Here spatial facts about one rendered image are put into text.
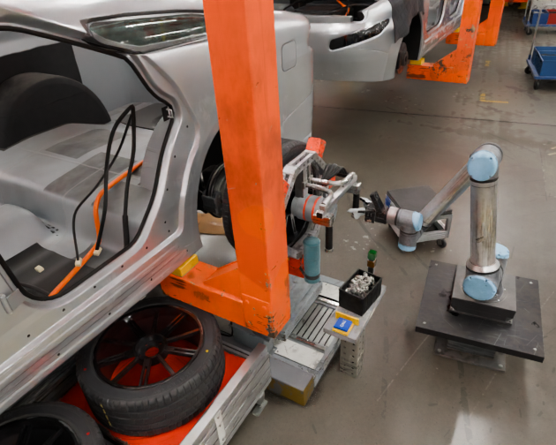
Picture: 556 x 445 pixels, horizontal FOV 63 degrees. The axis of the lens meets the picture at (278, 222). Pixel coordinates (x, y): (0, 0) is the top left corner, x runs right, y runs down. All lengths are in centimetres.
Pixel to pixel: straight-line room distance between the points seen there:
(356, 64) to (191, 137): 277
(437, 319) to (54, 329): 183
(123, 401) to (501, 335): 181
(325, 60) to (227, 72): 317
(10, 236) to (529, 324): 266
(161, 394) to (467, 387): 158
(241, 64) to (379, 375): 183
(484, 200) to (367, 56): 275
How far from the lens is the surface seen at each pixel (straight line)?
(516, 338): 262
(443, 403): 263
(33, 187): 276
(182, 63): 203
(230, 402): 216
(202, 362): 210
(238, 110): 155
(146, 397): 205
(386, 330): 290
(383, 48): 471
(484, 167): 210
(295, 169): 216
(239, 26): 147
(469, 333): 256
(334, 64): 465
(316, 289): 289
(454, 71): 565
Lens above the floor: 208
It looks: 33 degrees down
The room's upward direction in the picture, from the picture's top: 4 degrees counter-clockwise
